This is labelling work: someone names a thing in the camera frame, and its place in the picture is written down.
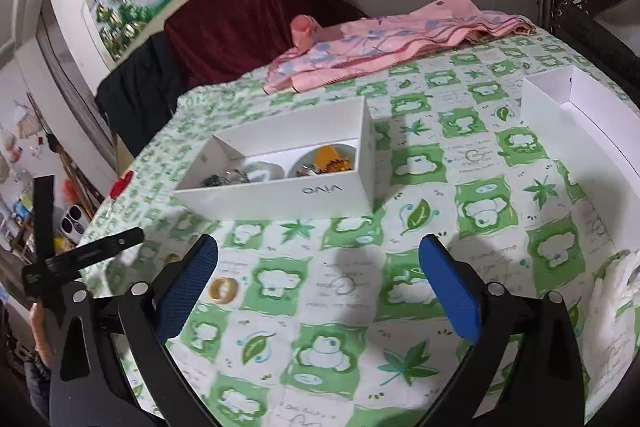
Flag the cream yellow ring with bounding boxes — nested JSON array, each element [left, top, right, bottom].
[[207, 275, 240, 306]]

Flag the amber bead bracelet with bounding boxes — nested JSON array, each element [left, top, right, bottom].
[[297, 145, 357, 179]]

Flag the person's left hand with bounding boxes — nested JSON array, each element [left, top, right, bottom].
[[29, 303, 54, 369]]

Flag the green white patterned bedsheet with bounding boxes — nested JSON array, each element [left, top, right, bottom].
[[82, 31, 620, 426]]

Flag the black garment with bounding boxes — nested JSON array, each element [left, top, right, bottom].
[[96, 31, 186, 156]]

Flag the white vivo box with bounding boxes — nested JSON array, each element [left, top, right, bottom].
[[172, 96, 375, 221]]

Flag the green jade bangle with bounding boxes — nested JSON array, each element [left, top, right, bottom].
[[288, 144, 357, 178]]

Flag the white box lid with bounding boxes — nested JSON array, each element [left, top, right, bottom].
[[521, 66, 639, 251]]

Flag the dark red velvet cloth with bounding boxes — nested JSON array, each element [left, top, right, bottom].
[[164, 0, 366, 90]]

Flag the pink floral cloth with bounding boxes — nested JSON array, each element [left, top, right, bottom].
[[264, 0, 536, 95]]

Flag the red handled scissors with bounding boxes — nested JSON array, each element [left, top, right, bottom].
[[108, 170, 134, 200]]

